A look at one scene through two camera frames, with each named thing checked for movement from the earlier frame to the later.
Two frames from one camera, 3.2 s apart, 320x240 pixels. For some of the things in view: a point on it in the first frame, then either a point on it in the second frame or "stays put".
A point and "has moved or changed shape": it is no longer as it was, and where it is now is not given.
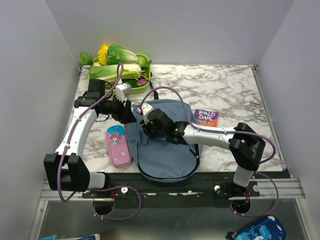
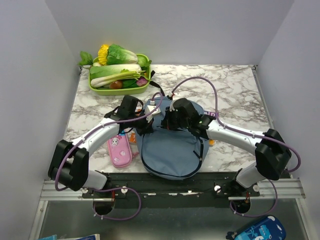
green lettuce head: [117, 55] stays put
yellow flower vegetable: [102, 54] stays put
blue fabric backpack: [159, 161] has moved or changed shape
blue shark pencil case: [270, 228] stays put
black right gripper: [145, 125] → [167, 119]
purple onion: [141, 81] stays put
